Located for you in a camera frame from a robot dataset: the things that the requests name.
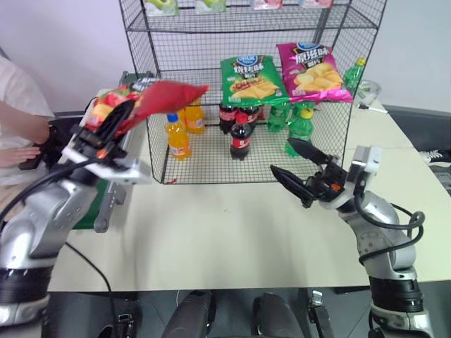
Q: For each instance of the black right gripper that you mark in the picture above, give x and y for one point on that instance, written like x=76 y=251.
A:
x=326 y=183

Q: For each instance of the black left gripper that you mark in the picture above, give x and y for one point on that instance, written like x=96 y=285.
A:
x=93 y=139

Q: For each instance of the red chips bag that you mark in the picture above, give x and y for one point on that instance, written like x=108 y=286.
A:
x=165 y=95

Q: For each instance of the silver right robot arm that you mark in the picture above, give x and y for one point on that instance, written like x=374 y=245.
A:
x=382 y=213

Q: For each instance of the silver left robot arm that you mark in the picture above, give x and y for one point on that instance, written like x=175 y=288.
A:
x=46 y=214

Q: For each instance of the person's bare forearm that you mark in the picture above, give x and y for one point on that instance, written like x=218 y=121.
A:
x=21 y=121

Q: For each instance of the green belt conveyor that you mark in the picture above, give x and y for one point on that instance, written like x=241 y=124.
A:
x=107 y=211

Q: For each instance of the black and white item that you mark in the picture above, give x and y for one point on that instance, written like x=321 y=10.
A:
x=437 y=155

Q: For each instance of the person's bare hand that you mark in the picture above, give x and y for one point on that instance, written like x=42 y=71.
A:
x=17 y=155

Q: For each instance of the green soda bottle yellow cap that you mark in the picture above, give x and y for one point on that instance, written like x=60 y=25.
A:
x=301 y=132

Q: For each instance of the orange soda bottle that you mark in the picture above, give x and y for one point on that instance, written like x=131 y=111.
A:
x=195 y=119
x=178 y=139

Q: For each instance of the cola bottle red label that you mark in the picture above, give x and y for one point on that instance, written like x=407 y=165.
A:
x=225 y=118
x=241 y=139
x=253 y=112

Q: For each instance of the black device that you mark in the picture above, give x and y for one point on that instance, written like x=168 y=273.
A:
x=56 y=141

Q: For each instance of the small red tag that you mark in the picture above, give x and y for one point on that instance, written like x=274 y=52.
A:
x=172 y=181

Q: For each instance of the magenta chips bag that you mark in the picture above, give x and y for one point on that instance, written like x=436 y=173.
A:
x=313 y=74

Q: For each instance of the green chips bag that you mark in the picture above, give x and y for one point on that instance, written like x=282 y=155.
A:
x=252 y=82

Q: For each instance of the white marker pen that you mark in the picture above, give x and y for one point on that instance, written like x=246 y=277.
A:
x=374 y=109

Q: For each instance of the person in white shirt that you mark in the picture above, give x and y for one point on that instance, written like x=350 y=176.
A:
x=17 y=84

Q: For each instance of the green snack pack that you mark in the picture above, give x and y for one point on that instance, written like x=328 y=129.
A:
x=162 y=6
x=210 y=5

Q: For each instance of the black and silver clamp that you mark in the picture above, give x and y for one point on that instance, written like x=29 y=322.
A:
x=319 y=310

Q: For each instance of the dark rounded shape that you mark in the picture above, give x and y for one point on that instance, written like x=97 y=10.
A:
x=276 y=315
x=192 y=315

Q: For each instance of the pink snack pack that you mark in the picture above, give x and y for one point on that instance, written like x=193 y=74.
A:
x=266 y=3
x=315 y=3

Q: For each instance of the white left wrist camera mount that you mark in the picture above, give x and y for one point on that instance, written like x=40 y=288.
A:
x=123 y=172

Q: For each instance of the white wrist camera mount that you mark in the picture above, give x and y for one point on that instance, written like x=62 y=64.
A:
x=368 y=158
x=123 y=172

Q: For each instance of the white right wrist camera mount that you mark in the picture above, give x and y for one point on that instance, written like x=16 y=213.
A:
x=368 y=158

